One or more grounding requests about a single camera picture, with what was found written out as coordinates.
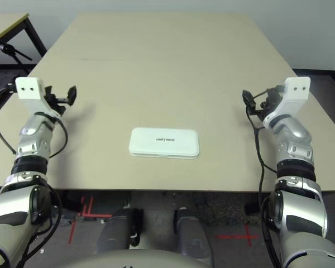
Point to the black table foot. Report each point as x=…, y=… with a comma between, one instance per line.
x=74, y=201
x=255, y=205

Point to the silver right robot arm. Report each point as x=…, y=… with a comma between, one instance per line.
x=293, y=131

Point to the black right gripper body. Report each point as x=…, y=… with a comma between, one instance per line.
x=270, y=103

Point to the red floor tape lines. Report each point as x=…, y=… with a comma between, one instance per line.
x=96, y=215

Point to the red floor tape cross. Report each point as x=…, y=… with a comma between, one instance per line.
x=248, y=236

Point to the grey robot left leg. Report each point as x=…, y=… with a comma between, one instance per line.
x=117, y=230

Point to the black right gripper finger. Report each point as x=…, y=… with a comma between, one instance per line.
x=249, y=100

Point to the black foam floor mat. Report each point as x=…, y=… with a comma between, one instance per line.
x=0, y=81

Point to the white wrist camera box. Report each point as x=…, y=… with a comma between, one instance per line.
x=28, y=88
x=296, y=89

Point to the white plastic pencil case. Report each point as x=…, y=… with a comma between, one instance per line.
x=162, y=142

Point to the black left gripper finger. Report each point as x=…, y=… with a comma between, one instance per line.
x=72, y=95
x=48, y=91

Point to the grey robot leg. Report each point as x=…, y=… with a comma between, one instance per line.
x=117, y=230
x=192, y=237

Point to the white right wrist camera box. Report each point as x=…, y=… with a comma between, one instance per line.
x=296, y=89

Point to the grey robot right leg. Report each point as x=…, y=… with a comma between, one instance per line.
x=192, y=237

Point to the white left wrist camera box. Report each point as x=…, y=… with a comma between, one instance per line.
x=28, y=88

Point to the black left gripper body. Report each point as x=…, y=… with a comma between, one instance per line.
x=56, y=104

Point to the beige side table black frame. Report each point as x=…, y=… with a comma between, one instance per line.
x=5, y=25

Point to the grey robot torso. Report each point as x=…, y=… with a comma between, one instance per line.
x=134, y=259

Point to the black tripod stand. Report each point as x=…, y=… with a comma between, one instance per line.
x=8, y=48

